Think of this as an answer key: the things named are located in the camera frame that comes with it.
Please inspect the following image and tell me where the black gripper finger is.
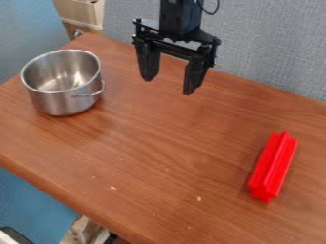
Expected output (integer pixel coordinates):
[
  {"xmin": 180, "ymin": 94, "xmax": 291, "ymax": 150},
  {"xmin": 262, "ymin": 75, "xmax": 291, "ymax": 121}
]
[
  {"xmin": 183, "ymin": 59, "xmax": 208, "ymax": 95},
  {"xmin": 136, "ymin": 43, "xmax": 160, "ymax": 81}
]

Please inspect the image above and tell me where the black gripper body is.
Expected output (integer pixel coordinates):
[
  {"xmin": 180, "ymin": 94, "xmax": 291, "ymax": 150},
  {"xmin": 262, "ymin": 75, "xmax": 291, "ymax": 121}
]
[{"xmin": 132, "ymin": 18, "xmax": 222, "ymax": 67}]

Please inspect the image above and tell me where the red cross-shaped block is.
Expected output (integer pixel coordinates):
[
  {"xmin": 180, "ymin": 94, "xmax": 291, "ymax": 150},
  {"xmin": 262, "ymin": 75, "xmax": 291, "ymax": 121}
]
[{"xmin": 247, "ymin": 132, "xmax": 298, "ymax": 204}]

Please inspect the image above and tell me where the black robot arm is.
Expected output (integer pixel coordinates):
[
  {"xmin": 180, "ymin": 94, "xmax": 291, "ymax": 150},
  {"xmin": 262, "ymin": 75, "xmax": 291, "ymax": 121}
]
[{"xmin": 132, "ymin": 0, "xmax": 222, "ymax": 95}]

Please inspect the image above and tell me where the metal pot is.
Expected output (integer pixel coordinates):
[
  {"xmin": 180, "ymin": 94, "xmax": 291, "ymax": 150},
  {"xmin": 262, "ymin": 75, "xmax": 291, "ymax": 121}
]
[{"xmin": 20, "ymin": 49, "xmax": 106, "ymax": 116}]

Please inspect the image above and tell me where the dark object bottom left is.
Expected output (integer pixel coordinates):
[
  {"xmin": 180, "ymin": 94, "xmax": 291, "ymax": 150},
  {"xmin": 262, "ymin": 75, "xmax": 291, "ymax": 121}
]
[{"xmin": 0, "ymin": 227, "xmax": 35, "ymax": 244}]

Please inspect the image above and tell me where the wooden table leg structure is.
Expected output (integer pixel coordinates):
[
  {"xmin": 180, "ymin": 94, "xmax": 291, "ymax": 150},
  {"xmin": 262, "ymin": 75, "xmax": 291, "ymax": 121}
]
[{"xmin": 60, "ymin": 216, "xmax": 111, "ymax": 244}]

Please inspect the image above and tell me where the black cable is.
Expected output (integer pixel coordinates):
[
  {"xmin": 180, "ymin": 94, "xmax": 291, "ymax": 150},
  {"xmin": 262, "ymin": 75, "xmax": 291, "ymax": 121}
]
[{"xmin": 196, "ymin": 0, "xmax": 222, "ymax": 16}]

